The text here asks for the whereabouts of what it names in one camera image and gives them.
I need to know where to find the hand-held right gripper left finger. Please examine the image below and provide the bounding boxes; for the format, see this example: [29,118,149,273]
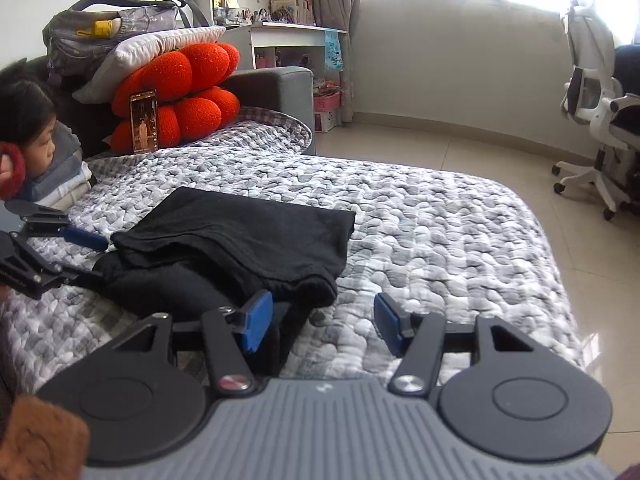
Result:
[107,289,276,396]

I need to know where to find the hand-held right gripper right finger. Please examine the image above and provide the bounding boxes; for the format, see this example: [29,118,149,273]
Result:
[374,291,541,397]

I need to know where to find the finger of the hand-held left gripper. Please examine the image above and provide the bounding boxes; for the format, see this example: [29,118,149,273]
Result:
[4,199,110,252]
[0,232,108,301]

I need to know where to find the black pants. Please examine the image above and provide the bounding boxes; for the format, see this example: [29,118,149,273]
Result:
[92,186,357,378]

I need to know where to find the white folded garment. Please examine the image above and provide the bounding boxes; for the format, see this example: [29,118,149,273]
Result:
[35,170,96,196]

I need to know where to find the grey folded sweater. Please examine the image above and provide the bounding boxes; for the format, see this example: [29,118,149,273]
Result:
[50,122,85,173]

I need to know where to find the grey patterned quilt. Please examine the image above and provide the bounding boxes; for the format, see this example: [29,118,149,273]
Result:
[0,106,586,401]

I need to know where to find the smartphone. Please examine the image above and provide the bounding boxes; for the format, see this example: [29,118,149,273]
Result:
[129,89,160,155]

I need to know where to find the child's head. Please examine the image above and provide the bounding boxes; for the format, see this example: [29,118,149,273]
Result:
[0,57,58,201]

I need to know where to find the brown fleece sleeve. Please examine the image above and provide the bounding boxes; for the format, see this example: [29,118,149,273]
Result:
[0,395,91,480]

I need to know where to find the red flower cushion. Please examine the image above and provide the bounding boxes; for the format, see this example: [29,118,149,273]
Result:
[107,42,242,155]

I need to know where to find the white pillow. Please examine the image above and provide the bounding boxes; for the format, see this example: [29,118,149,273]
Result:
[72,26,227,103]

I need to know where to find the white storage box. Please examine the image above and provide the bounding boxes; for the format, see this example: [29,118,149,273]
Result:
[314,110,343,133]

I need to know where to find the small yellow object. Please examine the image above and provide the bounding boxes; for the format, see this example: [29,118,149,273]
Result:
[76,20,121,38]

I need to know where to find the grey bag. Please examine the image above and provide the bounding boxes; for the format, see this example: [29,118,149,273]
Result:
[42,0,211,83]

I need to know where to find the pink basket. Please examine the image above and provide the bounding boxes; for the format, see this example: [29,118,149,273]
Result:
[313,91,343,113]

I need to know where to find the grey sofa armrest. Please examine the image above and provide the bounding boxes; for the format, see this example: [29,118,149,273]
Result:
[20,55,317,161]

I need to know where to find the blue plastic bag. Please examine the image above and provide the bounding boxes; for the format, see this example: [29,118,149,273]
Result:
[324,29,346,72]

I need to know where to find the white desk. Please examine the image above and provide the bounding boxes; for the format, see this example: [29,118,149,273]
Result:
[225,21,349,71]

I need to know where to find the leaning picture books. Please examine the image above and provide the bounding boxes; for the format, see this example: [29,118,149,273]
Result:
[270,0,316,26]

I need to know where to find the white office chair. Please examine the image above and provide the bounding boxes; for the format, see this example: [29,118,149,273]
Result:
[552,0,640,221]

